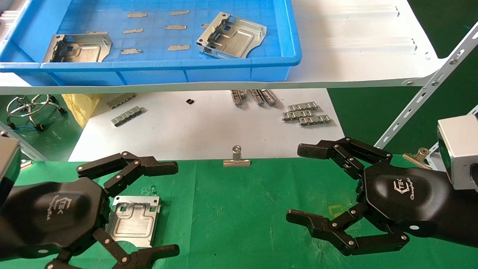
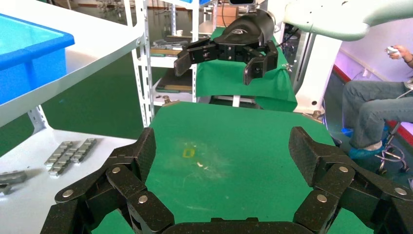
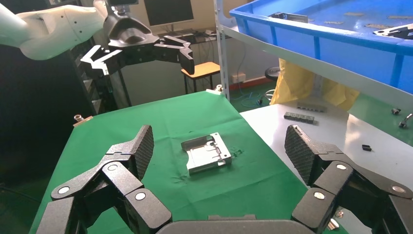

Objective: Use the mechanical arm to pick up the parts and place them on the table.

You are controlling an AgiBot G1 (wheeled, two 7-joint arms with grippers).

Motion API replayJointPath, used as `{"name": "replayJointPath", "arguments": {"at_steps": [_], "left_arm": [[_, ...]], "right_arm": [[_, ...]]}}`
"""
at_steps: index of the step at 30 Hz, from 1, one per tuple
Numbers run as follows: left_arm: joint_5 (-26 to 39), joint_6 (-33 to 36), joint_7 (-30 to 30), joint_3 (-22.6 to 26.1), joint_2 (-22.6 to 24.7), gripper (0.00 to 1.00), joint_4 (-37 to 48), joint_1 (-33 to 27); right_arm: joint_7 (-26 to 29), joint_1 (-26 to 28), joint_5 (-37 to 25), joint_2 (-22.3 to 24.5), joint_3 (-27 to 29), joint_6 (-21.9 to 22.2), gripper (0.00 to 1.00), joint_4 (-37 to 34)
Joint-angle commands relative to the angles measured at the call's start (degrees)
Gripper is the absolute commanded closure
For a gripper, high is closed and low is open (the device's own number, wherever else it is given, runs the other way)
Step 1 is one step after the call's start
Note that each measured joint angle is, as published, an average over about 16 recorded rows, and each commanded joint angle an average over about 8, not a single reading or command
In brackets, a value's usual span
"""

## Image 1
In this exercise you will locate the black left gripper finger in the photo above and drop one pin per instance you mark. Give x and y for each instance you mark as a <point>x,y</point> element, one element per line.
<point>158,168</point>

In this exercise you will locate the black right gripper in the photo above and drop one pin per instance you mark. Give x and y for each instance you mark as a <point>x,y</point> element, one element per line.
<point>407,198</point>

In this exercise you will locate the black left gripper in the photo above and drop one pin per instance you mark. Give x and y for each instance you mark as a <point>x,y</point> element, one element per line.
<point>56,216</point>

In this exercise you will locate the stamped sheet metal bracket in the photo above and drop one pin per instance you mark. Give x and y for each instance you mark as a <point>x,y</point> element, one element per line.
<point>134,220</point>
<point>233,39</point>
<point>80,50</point>

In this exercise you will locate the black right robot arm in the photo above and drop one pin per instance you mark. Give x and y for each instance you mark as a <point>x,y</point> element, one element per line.
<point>468,216</point>

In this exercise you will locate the white board sheet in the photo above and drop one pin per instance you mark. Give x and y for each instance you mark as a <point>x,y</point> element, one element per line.
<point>194,130</point>

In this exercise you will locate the green table cloth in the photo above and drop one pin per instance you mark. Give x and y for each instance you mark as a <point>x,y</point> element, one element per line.
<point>242,216</point>

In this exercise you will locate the yellow cloth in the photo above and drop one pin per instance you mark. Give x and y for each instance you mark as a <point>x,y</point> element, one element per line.
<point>80,108</point>

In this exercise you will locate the brass binder clip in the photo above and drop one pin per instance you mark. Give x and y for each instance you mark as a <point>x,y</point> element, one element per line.
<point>416,158</point>

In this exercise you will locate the blue plastic tray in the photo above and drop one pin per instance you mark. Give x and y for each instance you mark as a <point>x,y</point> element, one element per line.
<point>112,73</point>

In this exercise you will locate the grey slotted strut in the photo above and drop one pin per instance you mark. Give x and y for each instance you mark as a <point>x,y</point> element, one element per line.
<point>34,154</point>

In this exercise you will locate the white shelf board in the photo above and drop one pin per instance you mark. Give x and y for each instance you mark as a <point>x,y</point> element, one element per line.
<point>354,45</point>

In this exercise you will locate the long white slotted strut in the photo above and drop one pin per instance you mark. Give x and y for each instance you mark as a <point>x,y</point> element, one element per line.
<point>429,84</point>

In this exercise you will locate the white stacked strips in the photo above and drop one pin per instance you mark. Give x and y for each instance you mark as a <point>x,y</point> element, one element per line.
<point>8,16</point>

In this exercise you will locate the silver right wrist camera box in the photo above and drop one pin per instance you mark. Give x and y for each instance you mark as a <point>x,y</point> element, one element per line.
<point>461,149</point>

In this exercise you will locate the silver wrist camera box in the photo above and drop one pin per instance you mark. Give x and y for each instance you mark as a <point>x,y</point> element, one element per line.
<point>461,149</point>
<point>8,164</point>

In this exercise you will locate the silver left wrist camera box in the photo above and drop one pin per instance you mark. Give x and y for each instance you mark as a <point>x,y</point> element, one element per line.
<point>8,164</point>

